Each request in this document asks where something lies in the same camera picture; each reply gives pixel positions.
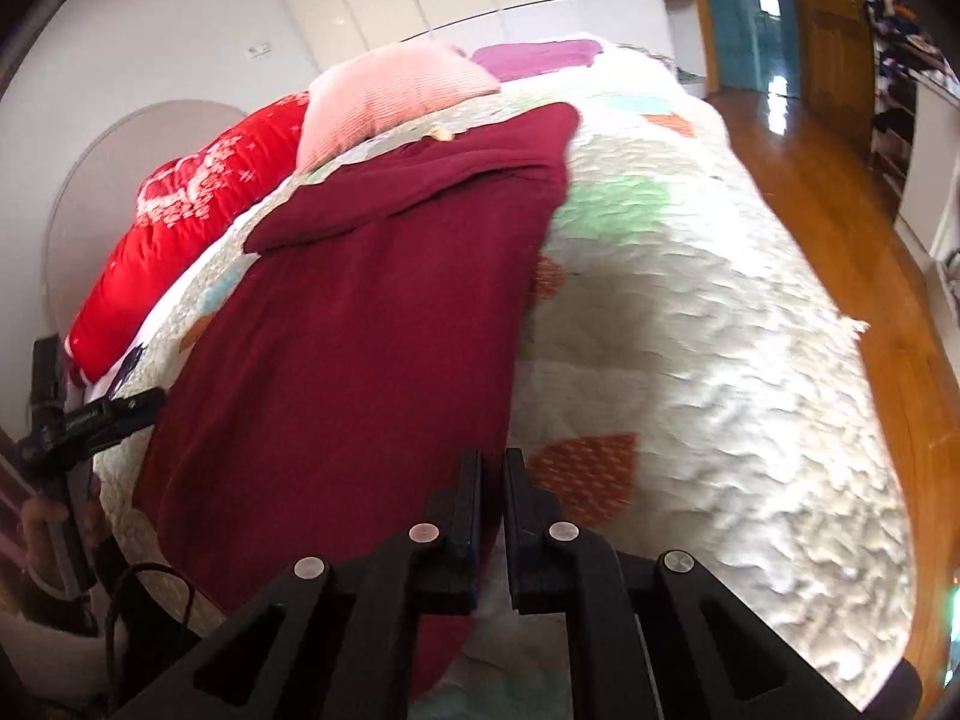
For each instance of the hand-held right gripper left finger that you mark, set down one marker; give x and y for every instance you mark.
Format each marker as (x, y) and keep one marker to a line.
(469, 525)

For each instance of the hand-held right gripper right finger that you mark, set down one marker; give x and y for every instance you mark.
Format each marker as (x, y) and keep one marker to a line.
(514, 532)

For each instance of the dark red blanket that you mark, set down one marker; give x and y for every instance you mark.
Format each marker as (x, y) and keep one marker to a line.
(337, 352)

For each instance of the person's left forearm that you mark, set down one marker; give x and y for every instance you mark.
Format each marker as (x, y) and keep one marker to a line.
(45, 607)

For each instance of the shelf of clothes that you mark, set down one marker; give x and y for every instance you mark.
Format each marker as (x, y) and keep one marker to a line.
(896, 45)

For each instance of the person's left hand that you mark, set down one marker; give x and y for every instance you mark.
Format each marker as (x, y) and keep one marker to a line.
(36, 521)

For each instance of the red printed pillow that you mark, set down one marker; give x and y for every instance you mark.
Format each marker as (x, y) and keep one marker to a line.
(172, 240)

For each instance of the white patterned quilt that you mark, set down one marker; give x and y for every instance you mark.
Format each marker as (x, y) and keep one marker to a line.
(712, 390)

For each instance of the grey arched headboard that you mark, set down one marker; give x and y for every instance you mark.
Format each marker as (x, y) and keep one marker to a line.
(97, 180)

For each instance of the pink ribbed pillow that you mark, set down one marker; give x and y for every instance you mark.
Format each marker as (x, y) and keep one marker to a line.
(390, 90)

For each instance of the magenta pillow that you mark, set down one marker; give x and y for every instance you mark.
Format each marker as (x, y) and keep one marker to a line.
(536, 58)

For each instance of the teal door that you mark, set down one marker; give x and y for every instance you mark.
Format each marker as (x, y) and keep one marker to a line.
(742, 30)

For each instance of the white cabinet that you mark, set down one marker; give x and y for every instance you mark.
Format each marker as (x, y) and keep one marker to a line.
(930, 165)

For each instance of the wooden door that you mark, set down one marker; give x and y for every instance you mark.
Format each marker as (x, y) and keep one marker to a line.
(829, 37)

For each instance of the white wall switch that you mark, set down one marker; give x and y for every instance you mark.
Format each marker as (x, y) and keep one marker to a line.
(259, 50)

